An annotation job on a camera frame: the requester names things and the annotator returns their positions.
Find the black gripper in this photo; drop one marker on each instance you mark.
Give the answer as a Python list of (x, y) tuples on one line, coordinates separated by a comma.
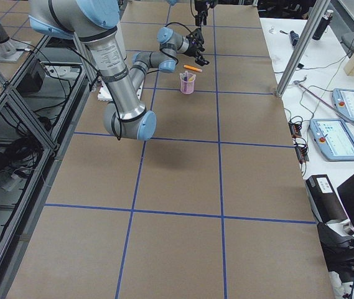
[(191, 48), (201, 14)]

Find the orange marker pen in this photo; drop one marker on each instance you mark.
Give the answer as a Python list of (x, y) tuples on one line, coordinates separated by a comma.
[(192, 68)]

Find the black water bottle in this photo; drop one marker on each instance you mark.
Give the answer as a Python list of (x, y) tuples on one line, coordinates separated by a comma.
[(323, 24)]

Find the near blue teach pendant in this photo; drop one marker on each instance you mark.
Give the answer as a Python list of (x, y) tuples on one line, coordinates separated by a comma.
[(334, 139)]

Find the black cardboard box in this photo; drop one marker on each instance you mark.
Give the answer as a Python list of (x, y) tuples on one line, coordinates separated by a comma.
[(323, 200)]

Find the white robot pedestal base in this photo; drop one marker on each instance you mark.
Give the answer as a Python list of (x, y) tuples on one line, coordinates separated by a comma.
[(118, 86)]

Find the aluminium frame post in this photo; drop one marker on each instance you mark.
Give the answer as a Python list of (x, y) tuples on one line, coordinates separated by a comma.
[(307, 33)]

